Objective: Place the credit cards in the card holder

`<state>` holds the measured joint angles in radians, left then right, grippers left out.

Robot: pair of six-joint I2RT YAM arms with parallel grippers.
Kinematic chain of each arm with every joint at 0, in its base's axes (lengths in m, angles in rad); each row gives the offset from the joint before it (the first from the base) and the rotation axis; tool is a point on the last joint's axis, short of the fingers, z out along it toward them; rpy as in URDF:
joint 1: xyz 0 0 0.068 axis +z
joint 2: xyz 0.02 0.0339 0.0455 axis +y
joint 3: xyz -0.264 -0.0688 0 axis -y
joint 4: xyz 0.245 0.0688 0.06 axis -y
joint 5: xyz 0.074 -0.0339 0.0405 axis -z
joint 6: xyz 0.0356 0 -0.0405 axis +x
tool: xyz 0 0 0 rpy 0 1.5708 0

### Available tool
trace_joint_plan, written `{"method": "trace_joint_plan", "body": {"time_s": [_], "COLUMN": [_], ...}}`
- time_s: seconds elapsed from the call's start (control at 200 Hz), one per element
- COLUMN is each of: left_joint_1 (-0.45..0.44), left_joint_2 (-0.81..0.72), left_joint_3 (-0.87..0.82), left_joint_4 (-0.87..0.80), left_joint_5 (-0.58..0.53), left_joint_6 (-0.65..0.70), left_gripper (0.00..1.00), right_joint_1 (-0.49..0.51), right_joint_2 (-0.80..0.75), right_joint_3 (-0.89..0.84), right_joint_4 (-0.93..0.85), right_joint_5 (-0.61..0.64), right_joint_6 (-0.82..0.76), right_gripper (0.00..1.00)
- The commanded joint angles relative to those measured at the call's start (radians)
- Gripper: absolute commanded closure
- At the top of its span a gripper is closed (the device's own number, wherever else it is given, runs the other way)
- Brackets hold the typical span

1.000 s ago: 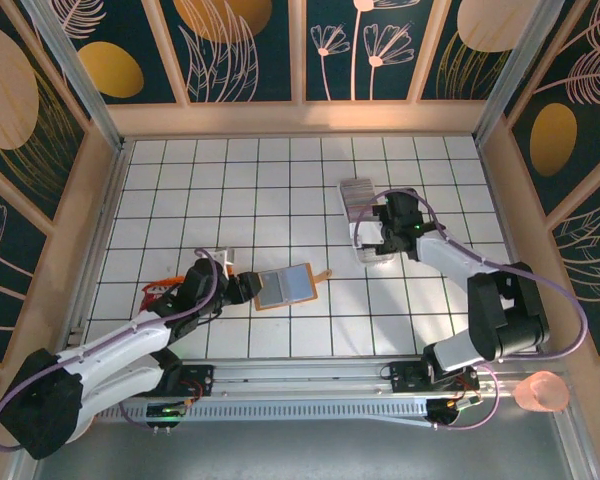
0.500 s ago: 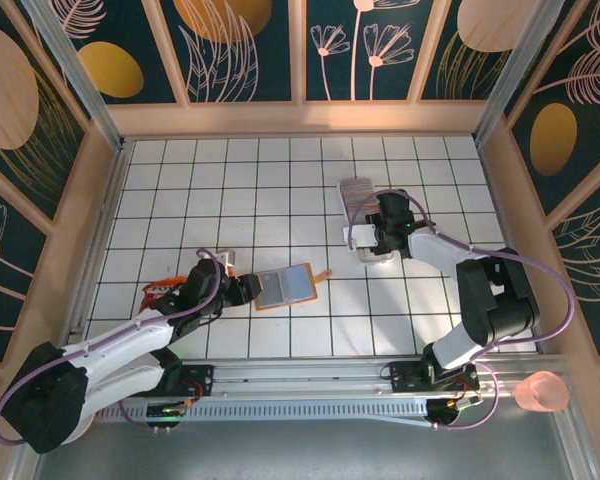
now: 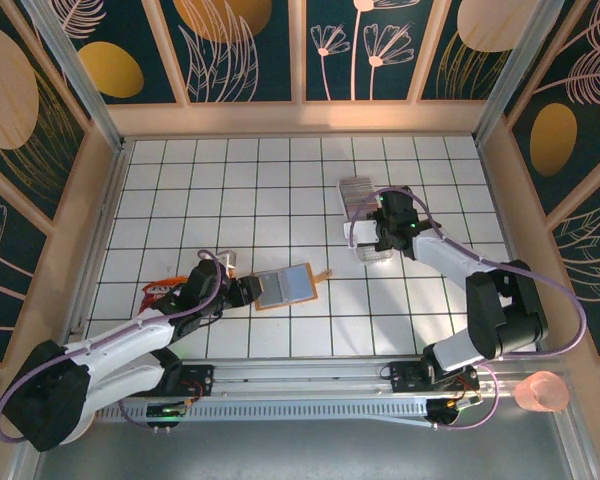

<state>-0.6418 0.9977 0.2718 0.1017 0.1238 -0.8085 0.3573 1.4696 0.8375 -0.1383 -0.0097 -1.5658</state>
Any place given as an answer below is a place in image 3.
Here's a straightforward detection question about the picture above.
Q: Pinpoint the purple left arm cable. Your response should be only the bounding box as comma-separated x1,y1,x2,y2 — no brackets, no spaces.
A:
0,249,231,444

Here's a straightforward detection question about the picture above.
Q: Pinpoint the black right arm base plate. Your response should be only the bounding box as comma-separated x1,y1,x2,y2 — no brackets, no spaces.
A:
389,360,480,396

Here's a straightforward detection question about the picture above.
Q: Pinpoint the silver VIP card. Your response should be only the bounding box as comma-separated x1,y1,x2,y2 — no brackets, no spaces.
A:
257,271,287,307

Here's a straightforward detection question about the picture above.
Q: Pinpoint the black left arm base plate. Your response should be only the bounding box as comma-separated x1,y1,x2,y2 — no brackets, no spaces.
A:
123,363,215,398

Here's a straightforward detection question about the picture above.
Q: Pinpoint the aluminium side rail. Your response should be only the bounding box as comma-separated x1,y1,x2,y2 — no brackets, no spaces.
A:
54,139,131,361

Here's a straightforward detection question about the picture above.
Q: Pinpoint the grey slotted cable duct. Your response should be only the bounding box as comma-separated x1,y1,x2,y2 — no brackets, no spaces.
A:
94,398,431,427

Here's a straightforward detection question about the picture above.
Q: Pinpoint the aluminium frame post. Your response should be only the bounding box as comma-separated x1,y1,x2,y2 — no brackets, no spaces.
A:
22,0,127,151
472,0,566,146

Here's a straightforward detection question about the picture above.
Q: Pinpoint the grey sheet metal panel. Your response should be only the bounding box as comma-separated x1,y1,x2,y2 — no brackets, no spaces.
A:
29,418,574,480

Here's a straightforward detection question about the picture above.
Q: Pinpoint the pink plastic cup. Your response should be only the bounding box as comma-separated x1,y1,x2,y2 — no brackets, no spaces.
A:
512,370,570,414

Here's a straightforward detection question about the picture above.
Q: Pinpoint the row of credit cards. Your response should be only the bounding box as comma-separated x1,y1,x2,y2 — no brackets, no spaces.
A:
338,178,376,216

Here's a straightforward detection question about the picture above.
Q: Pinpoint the aluminium mounting rail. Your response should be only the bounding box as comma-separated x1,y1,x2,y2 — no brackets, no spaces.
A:
29,354,571,401

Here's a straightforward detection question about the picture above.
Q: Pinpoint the colourful snack bag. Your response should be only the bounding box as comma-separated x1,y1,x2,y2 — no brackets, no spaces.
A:
139,279,187,316

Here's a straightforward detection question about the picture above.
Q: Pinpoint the small black control board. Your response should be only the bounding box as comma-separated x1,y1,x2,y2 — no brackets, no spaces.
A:
426,394,483,429
146,402,187,419

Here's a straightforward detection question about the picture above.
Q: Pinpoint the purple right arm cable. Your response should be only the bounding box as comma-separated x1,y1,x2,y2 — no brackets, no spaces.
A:
347,187,587,432

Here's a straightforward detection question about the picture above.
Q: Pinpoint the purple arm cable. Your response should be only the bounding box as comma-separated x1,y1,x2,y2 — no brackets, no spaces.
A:
0,249,231,444
347,187,587,432

